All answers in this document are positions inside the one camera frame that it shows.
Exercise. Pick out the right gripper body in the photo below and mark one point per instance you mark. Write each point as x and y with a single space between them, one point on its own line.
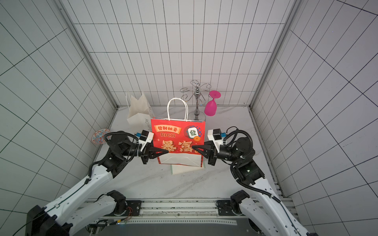
212 153

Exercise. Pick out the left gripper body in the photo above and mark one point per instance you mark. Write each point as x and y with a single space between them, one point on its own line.
144 154

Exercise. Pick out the green Fresh paper bag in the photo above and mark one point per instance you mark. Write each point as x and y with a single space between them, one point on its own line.
180 169

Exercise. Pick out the red printed paper bag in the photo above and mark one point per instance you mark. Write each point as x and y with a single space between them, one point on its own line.
178 137

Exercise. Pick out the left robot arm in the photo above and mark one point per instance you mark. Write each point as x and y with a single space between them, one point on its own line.
64 216

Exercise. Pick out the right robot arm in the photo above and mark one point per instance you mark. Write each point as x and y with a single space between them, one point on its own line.
258 200

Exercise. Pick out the white Happy Every Day bag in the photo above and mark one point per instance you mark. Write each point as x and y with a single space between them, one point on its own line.
140 113

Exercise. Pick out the pink plastic wine glass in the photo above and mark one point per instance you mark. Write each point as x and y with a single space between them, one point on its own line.
211 107

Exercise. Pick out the patterned ceramic bowl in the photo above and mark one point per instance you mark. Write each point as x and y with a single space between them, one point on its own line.
98 137

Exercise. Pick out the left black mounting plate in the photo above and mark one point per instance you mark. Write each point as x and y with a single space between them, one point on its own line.
129 208

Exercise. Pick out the black mounting plate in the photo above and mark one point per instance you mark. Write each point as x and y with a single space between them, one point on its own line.
228 208
129 208

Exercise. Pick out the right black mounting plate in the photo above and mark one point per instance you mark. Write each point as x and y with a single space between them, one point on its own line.
228 208

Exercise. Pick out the chrome cup holder stand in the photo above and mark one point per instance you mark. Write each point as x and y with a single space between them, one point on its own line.
195 93

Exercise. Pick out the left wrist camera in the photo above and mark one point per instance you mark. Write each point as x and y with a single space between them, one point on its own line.
144 138

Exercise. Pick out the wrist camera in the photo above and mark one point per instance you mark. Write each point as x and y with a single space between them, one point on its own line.
216 136
144 138

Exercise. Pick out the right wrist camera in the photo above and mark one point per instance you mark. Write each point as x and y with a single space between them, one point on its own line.
216 136

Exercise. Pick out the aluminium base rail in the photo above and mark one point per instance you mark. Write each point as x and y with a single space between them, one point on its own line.
153 211

